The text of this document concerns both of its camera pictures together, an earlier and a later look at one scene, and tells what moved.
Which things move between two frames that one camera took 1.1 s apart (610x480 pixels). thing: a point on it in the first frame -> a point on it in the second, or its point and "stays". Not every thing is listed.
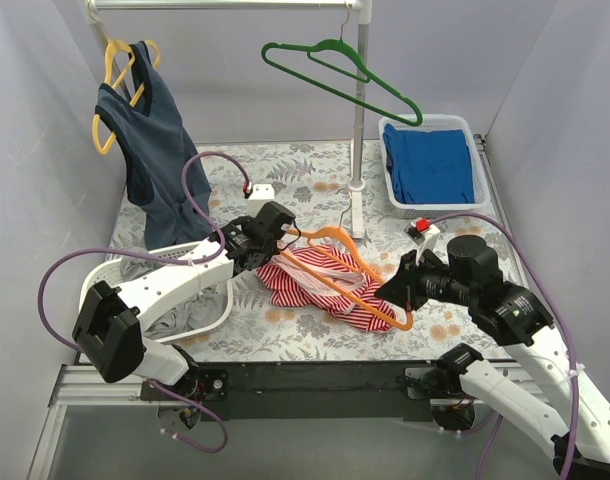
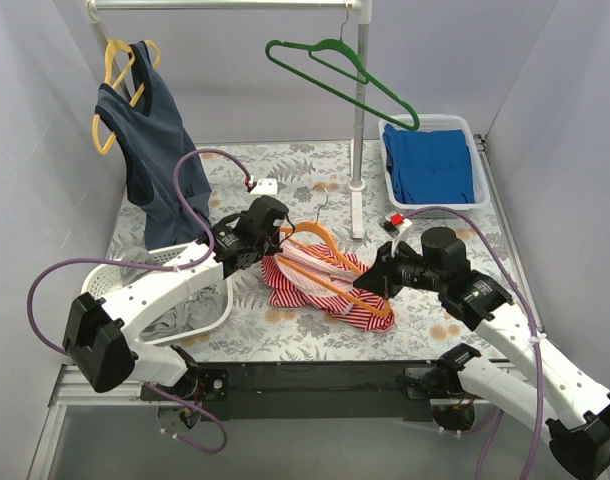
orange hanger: x=332 y=230 -> x=319 y=228
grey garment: x=201 y=309 stays
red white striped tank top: x=288 y=284 stays
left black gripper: x=264 y=251 stays
